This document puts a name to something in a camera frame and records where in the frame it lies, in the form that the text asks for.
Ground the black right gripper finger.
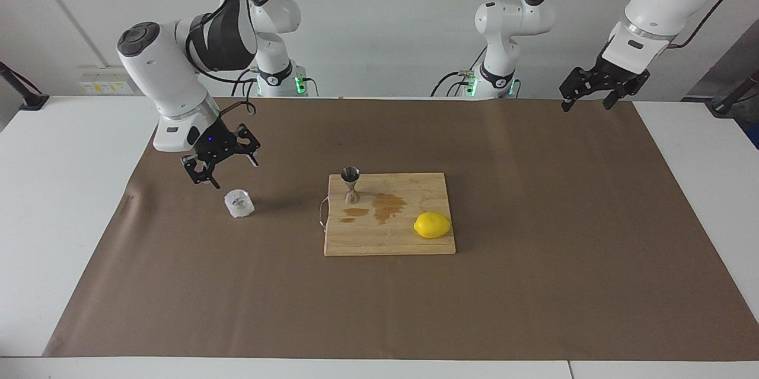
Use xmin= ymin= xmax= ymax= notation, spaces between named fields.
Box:
xmin=234 ymin=124 xmax=261 ymax=167
xmin=181 ymin=154 xmax=221 ymax=190

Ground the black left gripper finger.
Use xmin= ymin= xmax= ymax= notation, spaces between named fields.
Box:
xmin=560 ymin=68 xmax=594 ymax=113
xmin=602 ymin=72 xmax=651 ymax=110

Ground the steel double jigger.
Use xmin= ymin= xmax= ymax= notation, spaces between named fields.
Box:
xmin=340 ymin=166 xmax=361 ymax=205

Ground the wooden cutting board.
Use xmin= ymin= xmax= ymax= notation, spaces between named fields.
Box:
xmin=319 ymin=173 xmax=457 ymax=257

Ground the yellow lemon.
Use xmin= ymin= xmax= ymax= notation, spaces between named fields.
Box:
xmin=413 ymin=211 xmax=453 ymax=240

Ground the brown paper table mat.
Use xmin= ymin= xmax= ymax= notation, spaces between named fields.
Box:
xmin=43 ymin=97 xmax=759 ymax=362

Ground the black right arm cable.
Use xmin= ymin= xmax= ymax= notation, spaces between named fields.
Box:
xmin=185 ymin=0 xmax=259 ymax=116

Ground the black clamp mount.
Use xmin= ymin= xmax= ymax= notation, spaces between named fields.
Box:
xmin=0 ymin=62 xmax=49 ymax=110
xmin=706 ymin=69 xmax=759 ymax=117

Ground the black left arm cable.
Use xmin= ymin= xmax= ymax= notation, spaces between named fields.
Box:
xmin=541 ymin=0 xmax=749 ymax=49

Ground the white wall socket strip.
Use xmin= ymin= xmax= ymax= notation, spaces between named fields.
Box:
xmin=78 ymin=66 xmax=134 ymax=95

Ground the black arm base cable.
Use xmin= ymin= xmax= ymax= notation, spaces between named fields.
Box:
xmin=431 ymin=69 xmax=475 ymax=97

